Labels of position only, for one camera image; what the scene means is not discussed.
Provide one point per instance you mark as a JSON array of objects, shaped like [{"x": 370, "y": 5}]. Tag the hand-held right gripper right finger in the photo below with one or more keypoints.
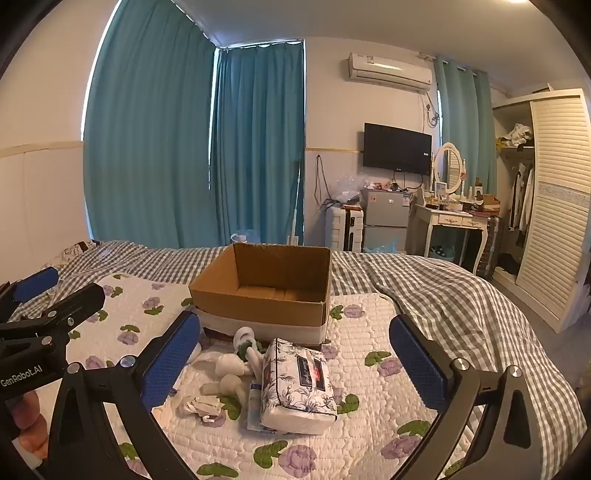
[{"x": 415, "y": 364}]

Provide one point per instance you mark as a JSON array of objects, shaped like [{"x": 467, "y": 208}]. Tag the white air conditioner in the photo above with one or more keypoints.
[{"x": 390, "y": 73}]

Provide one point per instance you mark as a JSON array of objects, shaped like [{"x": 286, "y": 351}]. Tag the dark ribbed suitcase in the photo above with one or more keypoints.
[{"x": 488, "y": 249}]

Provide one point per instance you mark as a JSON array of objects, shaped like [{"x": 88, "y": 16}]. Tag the white dressing table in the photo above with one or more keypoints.
[{"x": 450, "y": 221}]

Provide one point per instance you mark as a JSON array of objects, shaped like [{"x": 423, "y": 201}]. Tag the black wall television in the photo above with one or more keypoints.
[{"x": 397, "y": 148}]

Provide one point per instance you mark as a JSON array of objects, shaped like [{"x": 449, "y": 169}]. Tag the white suitcase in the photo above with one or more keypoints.
[{"x": 344, "y": 228}]

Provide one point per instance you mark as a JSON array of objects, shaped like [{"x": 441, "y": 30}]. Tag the white paper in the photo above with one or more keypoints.
[{"x": 198, "y": 407}]

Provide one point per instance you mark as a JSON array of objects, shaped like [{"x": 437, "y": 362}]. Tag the brown floral pillow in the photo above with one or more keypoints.
[{"x": 79, "y": 248}]

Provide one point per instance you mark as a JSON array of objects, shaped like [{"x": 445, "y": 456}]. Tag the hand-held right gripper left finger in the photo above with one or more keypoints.
[{"x": 170, "y": 361}]

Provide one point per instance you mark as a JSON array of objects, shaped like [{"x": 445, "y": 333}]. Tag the light blue plastic bag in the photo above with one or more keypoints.
[{"x": 383, "y": 244}]

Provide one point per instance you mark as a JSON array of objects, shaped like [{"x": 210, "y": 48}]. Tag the blue basin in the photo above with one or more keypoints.
[{"x": 441, "y": 252}]

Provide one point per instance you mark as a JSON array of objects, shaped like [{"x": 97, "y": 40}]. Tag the blue and white packet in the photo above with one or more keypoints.
[{"x": 253, "y": 410}]

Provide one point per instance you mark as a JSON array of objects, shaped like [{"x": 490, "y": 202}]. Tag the white oval vanity mirror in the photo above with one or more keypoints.
[{"x": 449, "y": 167}]

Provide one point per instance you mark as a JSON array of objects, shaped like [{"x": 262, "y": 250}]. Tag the hanging clothes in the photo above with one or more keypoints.
[{"x": 522, "y": 198}]

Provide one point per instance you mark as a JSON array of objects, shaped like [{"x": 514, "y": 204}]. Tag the grey mini fridge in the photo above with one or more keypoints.
[{"x": 385, "y": 212}]

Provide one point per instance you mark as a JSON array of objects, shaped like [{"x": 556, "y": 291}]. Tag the narrow teal curtain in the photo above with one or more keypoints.
[{"x": 258, "y": 147}]

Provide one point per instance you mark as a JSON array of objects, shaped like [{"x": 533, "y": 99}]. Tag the white louvred wardrobe door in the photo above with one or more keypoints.
[{"x": 556, "y": 207}]

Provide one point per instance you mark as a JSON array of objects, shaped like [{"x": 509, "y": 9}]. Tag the small brown box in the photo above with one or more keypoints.
[{"x": 490, "y": 204}]

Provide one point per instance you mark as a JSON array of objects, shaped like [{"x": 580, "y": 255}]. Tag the grey checked duvet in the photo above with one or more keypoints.
[{"x": 443, "y": 300}]

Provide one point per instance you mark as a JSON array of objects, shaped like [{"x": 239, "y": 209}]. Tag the brown cardboard box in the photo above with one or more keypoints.
[{"x": 258, "y": 295}]

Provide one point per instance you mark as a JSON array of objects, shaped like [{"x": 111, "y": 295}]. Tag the person's left hand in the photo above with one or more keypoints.
[{"x": 27, "y": 413}]

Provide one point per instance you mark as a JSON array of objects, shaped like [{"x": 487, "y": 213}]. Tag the white wardrobe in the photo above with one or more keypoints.
[{"x": 508, "y": 258}]

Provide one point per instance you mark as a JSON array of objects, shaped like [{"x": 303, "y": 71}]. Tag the white pole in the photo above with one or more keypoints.
[{"x": 299, "y": 203}]

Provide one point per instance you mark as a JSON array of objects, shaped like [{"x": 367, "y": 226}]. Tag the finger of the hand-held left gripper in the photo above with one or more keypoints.
[
  {"x": 78, "y": 300},
  {"x": 37, "y": 281}
]

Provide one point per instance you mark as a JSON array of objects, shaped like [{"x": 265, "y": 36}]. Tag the floral tissue pack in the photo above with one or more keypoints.
[{"x": 298, "y": 383}]

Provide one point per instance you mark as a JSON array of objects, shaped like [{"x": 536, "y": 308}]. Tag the pile of clothes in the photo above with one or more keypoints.
[{"x": 516, "y": 134}]

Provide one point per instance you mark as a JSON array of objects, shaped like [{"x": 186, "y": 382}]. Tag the white quilted floral blanket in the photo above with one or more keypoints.
[{"x": 360, "y": 397}]

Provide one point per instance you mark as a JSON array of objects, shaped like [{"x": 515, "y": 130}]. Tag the light teal curtain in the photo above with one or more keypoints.
[{"x": 464, "y": 115}]

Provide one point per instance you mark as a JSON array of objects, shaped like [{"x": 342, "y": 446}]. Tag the clear plastic bag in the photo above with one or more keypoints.
[{"x": 348, "y": 189}]

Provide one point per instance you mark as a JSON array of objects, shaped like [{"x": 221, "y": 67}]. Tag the white and green plush toy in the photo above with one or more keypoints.
[{"x": 228, "y": 364}]

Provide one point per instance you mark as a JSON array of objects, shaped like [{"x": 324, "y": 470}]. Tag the wide teal curtain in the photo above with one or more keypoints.
[{"x": 147, "y": 138}]

